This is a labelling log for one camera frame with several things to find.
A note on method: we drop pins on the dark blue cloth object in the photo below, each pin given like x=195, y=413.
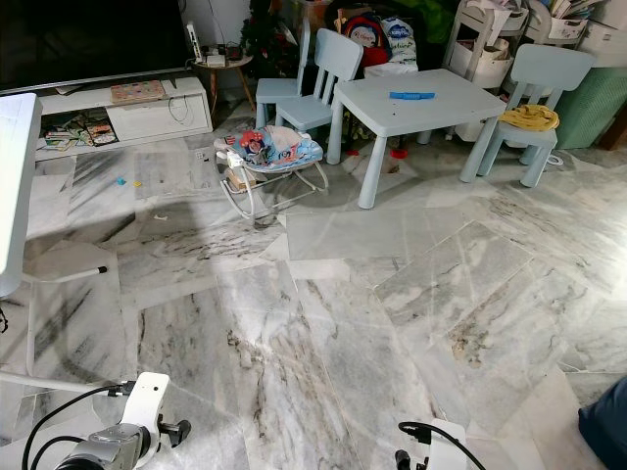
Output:
x=607, y=426

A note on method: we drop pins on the large white plastic folding table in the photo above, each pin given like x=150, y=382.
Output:
x=17, y=196

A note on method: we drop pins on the colourful baby bouncer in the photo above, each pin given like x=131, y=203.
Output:
x=274, y=149

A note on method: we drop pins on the white low television cabinet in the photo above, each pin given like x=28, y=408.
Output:
x=157, y=119

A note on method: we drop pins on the stack of picture books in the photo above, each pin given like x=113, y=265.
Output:
x=78, y=130

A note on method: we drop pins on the pink flat picture book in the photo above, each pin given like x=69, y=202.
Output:
x=137, y=92

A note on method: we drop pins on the light blue kids table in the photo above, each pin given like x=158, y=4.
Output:
x=421, y=113

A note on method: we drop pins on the light blue kids chair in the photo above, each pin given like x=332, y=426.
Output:
x=274, y=90
x=338, y=54
x=554, y=69

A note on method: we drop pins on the yellow folded cloth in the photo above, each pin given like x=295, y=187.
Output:
x=529, y=117

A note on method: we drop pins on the flat blue plastic strip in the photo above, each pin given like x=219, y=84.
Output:
x=412, y=95

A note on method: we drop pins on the small round wooden side table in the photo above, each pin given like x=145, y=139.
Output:
x=223, y=65

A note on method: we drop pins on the green ribbed basket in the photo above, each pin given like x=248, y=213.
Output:
x=593, y=108

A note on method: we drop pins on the black flat television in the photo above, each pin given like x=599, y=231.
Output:
x=88, y=39

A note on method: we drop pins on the small green christmas tree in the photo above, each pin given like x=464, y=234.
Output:
x=266, y=39

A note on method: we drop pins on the white storage trolley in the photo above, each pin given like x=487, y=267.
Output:
x=480, y=49

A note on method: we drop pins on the white blue diaper pack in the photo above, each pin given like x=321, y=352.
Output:
x=399, y=41

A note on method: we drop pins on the red backpack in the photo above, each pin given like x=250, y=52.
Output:
x=362, y=41

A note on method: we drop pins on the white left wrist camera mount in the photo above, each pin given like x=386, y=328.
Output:
x=150, y=397

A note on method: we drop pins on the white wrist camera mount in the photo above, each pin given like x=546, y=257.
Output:
x=150, y=397
x=446, y=448

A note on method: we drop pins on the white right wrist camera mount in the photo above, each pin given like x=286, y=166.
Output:
x=446, y=448

